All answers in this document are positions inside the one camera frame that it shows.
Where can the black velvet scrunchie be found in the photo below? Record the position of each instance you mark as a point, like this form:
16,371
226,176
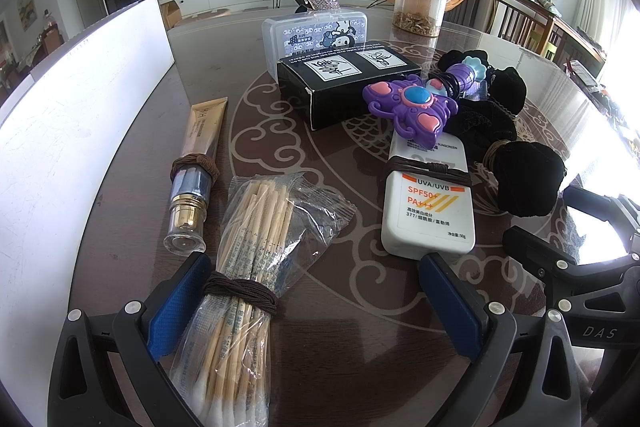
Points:
532,177

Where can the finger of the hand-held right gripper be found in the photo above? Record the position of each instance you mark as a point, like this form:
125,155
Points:
605,212
540,252

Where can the cardboard box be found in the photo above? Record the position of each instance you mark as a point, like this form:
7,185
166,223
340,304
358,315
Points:
170,14

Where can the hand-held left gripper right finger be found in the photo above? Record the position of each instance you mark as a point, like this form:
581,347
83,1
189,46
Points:
450,302

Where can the wooden chair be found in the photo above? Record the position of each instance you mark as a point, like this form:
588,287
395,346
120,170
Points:
520,19

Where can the purple flower toy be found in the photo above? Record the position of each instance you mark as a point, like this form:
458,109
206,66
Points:
460,74

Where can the black box with white labels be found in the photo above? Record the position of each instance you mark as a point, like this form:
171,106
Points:
320,102

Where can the clear cartoon print plastic box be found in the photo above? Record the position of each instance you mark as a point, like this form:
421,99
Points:
300,32

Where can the purple butterfly toy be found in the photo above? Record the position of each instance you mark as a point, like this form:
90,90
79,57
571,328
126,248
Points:
417,96

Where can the black velvet cloth white trim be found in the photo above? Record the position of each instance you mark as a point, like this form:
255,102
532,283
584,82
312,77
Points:
507,89

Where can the white sunscreen bottle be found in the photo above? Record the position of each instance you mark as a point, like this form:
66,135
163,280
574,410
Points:
425,217

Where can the gold cosmetic tube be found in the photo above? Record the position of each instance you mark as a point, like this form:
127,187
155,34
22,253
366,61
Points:
202,132

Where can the framed wall picture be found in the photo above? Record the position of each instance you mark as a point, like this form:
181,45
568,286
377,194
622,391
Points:
27,2

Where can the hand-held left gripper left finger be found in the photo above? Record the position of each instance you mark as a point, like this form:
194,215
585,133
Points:
175,307

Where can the cotton swab packet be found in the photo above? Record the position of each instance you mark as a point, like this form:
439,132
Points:
260,227

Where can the glitter bow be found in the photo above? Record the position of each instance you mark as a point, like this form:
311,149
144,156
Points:
327,1

